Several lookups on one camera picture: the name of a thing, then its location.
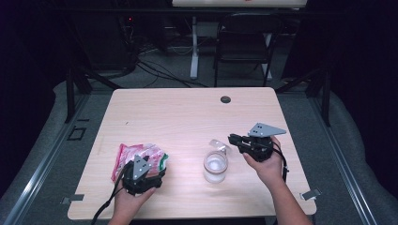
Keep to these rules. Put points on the clear glass jar with lid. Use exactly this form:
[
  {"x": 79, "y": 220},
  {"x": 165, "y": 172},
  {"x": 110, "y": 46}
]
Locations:
[{"x": 215, "y": 167}]

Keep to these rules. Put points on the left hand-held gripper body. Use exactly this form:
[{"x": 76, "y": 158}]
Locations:
[{"x": 139, "y": 184}]

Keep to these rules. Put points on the black tape strip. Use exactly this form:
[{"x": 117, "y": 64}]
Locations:
[{"x": 83, "y": 120}]

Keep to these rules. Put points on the dark equipment with red light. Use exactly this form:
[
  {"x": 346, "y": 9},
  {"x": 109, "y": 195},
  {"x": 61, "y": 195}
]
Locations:
[{"x": 129, "y": 37}]

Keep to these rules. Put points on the person's left hand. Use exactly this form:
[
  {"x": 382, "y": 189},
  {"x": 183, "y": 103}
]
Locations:
[{"x": 128, "y": 204}]

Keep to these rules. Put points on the white background desk top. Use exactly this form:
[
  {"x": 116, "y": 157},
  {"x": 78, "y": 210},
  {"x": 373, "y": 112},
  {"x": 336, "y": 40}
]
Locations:
[{"x": 237, "y": 2}]

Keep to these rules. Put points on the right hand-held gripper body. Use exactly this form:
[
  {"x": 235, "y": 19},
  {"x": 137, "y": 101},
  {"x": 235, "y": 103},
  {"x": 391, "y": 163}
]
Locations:
[{"x": 259, "y": 150}]

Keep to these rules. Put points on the black folding chair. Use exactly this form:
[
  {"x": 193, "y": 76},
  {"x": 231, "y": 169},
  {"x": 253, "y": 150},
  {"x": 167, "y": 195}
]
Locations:
[{"x": 244, "y": 40}]

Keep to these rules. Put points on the person's right hand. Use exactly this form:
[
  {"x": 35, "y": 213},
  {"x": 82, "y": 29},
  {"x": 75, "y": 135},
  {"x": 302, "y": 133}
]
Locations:
[{"x": 269, "y": 170}]

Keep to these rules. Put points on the black metal stand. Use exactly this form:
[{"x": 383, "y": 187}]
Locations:
[
  {"x": 327, "y": 100},
  {"x": 70, "y": 97}
]

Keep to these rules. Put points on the white box under desk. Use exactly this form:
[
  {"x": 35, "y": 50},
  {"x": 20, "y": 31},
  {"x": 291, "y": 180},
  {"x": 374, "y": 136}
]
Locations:
[{"x": 208, "y": 29}]

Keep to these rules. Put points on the pink and white plastic bag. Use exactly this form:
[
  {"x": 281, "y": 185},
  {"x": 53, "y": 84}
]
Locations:
[{"x": 128, "y": 154}]

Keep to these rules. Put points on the white desk leg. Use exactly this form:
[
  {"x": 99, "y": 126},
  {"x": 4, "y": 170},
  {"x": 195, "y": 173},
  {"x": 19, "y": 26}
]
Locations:
[
  {"x": 268, "y": 67},
  {"x": 194, "y": 56}
]

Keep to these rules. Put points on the grey metal table bracket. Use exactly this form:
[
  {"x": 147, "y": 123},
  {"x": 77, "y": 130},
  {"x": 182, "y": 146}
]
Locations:
[
  {"x": 75, "y": 198},
  {"x": 311, "y": 194}
]

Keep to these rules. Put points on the dark round table grommet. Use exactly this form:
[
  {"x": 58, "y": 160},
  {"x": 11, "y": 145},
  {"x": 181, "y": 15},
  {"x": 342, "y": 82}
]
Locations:
[{"x": 225, "y": 99}]

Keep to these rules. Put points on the aluminium floor rail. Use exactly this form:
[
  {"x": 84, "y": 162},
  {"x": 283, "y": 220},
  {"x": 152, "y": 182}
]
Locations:
[
  {"x": 344, "y": 168},
  {"x": 37, "y": 178}
]

